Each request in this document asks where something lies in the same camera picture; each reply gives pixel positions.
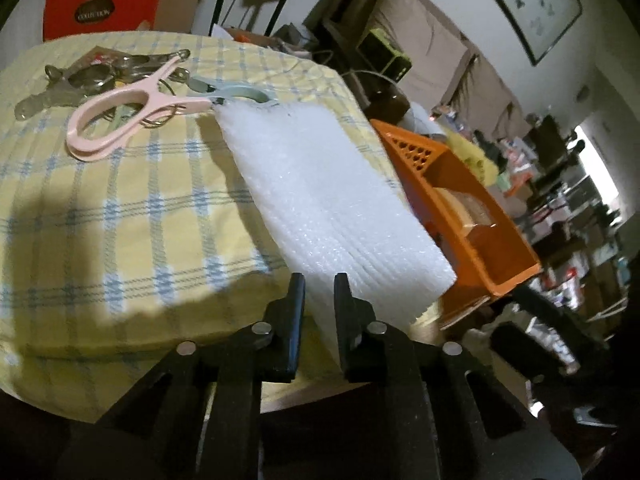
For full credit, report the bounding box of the red gift box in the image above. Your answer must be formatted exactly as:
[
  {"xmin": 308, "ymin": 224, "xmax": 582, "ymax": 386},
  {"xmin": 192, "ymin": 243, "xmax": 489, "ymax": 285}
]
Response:
[{"xmin": 43, "ymin": 0, "xmax": 166, "ymax": 42}]

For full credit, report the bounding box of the orange plastic basket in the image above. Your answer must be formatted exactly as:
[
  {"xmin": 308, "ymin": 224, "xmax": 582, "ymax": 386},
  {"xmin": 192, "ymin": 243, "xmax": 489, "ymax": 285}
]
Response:
[{"xmin": 370, "ymin": 119, "xmax": 543, "ymax": 331}]

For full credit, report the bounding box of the open box of clutter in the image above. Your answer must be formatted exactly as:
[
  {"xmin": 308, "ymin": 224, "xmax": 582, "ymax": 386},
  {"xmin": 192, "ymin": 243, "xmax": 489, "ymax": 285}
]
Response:
[{"xmin": 215, "ymin": 22, "xmax": 326, "ymax": 61}]

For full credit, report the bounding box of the green black power station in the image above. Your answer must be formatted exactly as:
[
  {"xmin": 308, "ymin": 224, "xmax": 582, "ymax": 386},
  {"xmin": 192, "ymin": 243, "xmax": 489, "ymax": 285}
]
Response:
[{"xmin": 357, "ymin": 27, "xmax": 413, "ymax": 81}]

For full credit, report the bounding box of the yellow plush toy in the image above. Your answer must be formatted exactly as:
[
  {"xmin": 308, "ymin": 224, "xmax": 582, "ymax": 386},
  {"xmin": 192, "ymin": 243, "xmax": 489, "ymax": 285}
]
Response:
[{"xmin": 442, "ymin": 127, "xmax": 501, "ymax": 187}]

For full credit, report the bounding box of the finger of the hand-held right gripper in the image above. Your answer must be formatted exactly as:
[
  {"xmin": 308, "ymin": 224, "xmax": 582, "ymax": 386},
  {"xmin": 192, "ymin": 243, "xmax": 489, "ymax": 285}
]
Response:
[
  {"xmin": 490, "ymin": 321, "xmax": 578, "ymax": 380},
  {"xmin": 512, "ymin": 284, "xmax": 610, "ymax": 359}
]

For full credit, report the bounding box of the brown glass bottle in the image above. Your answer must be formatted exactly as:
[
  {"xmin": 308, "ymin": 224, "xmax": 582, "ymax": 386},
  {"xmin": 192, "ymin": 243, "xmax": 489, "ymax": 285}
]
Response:
[{"xmin": 367, "ymin": 87, "xmax": 412, "ymax": 122}]

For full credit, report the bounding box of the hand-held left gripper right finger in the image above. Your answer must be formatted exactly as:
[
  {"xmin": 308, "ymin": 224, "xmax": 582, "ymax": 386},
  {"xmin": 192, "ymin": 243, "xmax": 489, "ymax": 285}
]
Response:
[{"xmin": 334, "ymin": 272, "xmax": 581, "ymax": 480}]

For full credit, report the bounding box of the green plastic clip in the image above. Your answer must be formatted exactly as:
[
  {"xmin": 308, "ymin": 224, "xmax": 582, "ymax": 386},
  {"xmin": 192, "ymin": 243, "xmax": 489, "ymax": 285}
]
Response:
[{"xmin": 187, "ymin": 75, "xmax": 275, "ymax": 111}]

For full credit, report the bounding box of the yellow plaid cloth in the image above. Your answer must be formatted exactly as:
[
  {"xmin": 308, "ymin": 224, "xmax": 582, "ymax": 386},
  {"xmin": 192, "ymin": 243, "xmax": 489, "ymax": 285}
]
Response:
[{"xmin": 0, "ymin": 30, "xmax": 408, "ymax": 411}]

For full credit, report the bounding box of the brown sofa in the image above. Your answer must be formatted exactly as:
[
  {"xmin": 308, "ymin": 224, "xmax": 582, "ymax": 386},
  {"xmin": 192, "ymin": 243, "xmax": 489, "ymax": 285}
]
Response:
[{"xmin": 320, "ymin": 0, "xmax": 531, "ymax": 131}]

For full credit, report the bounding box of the large beige sofa cushion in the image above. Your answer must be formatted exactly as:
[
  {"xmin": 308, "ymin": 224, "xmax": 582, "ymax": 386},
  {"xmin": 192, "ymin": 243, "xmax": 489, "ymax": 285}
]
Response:
[{"xmin": 372, "ymin": 0, "xmax": 473, "ymax": 86}]

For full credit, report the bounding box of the pink plastic clip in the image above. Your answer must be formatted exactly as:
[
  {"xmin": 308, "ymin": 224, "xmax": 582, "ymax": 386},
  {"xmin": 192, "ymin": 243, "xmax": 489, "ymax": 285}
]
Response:
[{"xmin": 66, "ymin": 54, "xmax": 217, "ymax": 162}]

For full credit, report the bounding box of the white cable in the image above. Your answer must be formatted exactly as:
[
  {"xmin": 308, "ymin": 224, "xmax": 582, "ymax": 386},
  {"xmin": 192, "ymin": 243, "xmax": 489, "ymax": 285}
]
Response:
[{"xmin": 342, "ymin": 67, "xmax": 401, "ymax": 92}]

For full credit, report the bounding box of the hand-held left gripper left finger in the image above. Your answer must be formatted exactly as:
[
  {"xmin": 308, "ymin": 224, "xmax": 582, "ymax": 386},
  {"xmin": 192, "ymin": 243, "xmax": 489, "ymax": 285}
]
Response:
[{"xmin": 65, "ymin": 272, "xmax": 307, "ymax": 480}]

